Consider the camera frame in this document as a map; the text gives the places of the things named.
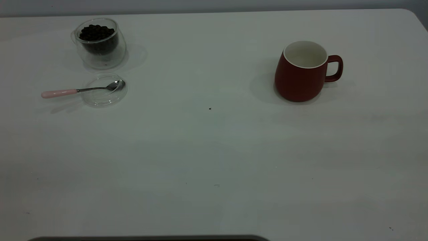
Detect red ceramic mug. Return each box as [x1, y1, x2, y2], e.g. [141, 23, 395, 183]
[275, 41, 344, 102]

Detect clear double-wall glass cup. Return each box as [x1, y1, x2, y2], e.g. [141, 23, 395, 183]
[71, 18, 127, 70]

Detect dark coffee beans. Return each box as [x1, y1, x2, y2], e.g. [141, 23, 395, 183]
[79, 24, 119, 56]

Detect pink-handled metal spoon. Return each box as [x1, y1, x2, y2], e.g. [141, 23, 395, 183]
[41, 79, 126, 99]

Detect clear round glass lid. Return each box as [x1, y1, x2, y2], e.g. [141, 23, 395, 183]
[82, 73, 128, 107]

